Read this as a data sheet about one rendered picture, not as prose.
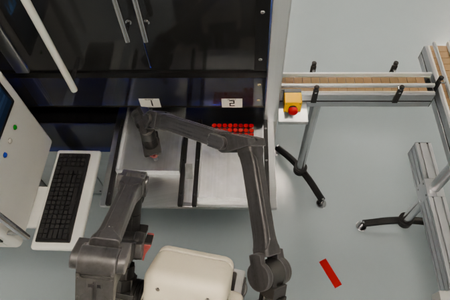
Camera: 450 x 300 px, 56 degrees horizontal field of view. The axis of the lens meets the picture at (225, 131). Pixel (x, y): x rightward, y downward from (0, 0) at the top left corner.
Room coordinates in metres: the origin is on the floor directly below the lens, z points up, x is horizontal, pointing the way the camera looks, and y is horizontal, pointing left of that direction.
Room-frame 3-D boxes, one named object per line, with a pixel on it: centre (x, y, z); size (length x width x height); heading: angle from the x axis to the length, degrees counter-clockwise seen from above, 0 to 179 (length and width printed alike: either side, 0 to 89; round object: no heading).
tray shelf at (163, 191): (0.89, 0.15, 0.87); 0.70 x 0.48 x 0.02; 85
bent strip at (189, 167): (0.74, 0.16, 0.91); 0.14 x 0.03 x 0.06; 175
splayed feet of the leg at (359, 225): (0.80, -0.98, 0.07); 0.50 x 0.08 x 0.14; 85
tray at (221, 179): (0.83, -0.02, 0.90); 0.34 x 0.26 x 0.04; 175
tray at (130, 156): (0.97, 0.31, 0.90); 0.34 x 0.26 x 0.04; 175
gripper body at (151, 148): (0.86, 0.29, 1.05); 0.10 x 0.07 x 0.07; 9
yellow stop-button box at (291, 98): (1.04, -0.29, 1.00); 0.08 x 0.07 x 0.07; 175
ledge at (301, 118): (1.08, -0.31, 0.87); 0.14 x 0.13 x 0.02; 175
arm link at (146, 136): (0.87, 0.29, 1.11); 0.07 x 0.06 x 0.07; 23
